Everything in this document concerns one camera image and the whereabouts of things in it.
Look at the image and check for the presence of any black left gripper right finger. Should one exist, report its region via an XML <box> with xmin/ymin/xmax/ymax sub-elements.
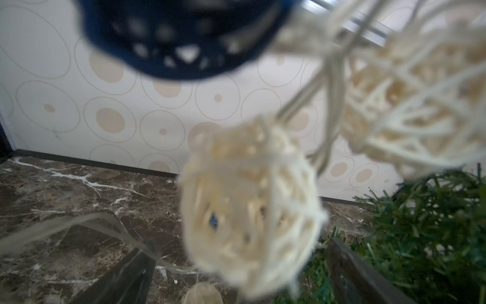
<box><xmin>327</xmin><ymin>238</ymin><xmax>415</xmax><ymax>304</ymax></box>

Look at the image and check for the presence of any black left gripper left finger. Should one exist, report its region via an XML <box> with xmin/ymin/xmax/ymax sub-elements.
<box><xmin>70</xmin><ymin>248</ymin><xmax>156</xmax><ymax>304</ymax></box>

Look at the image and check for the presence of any white rattan light ball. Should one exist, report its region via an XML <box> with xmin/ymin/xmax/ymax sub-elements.
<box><xmin>178</xmin><ymin>115</ymin><xmax>329</xmax><ymax>298</ymax></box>

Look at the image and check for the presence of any blue rattan light ball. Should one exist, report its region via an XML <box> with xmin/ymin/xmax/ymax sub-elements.
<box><xmin>78</xmin><ymin>1</ymin><xmax>299</xmax><ymax>81</ymax></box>

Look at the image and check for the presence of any clear string light wire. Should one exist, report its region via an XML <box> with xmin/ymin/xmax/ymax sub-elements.
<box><xmin>0</xmin><ymin>0</ymin><xmax>430</xmax><ymax>274</ymax></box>

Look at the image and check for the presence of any small green christmas tree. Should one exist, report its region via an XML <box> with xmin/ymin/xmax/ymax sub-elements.
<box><xmin>273</xmin><ymin>163</ymin><xmax>486</xmax><ymax>304</ymax></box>

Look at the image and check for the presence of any horizontal aluminium rail back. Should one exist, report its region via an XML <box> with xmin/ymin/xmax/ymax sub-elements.
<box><xmin>301</xmin><ymin>0</ymin><xmax>394</xmax><ymax>46</ymax></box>

